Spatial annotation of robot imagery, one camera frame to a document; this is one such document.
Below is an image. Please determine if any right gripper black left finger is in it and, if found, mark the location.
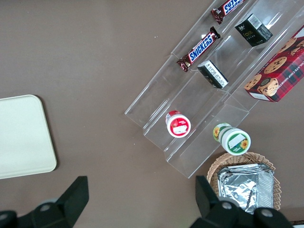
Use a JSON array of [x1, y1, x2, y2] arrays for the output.
[[0, 175, 90, 228]]

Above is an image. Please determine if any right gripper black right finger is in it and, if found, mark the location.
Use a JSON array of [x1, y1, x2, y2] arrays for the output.
[[189, 175, 295, 228]]

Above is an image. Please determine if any aluminium foil tray stack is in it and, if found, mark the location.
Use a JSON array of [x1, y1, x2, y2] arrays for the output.
[[217, 163, 275, 214]]

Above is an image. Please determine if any light wicker basket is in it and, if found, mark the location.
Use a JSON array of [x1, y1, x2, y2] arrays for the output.
[[206, 152, 282, 212]]

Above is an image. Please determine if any cream plastic tray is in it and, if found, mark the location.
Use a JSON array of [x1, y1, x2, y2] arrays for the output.
[[0, 94, 57, 180]]

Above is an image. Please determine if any green lid sunflower cup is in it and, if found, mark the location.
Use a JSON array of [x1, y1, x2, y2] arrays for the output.
[[212, 122, 252, 155]]

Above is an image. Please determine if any red lid white cup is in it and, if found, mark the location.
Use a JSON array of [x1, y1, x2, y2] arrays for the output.
[[165, 110, 192, 138]]

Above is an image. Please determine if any clear acrylic stepped shelf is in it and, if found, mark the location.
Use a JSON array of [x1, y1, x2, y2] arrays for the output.
[[124, 0, 304, 179]]

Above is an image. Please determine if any small black carton box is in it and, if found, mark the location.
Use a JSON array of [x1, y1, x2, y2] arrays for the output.
[[234, 13, 274, 48], [197, 59, 229, 89]]

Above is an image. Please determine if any red tartan cookie box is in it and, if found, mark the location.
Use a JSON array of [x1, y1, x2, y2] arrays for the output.
[[244, 25, 304, 103]]

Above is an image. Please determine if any Snickers chocolate bar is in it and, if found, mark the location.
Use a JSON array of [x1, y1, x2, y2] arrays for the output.
[[210, 0, 247, 25], [176, 26, 221, 73]]

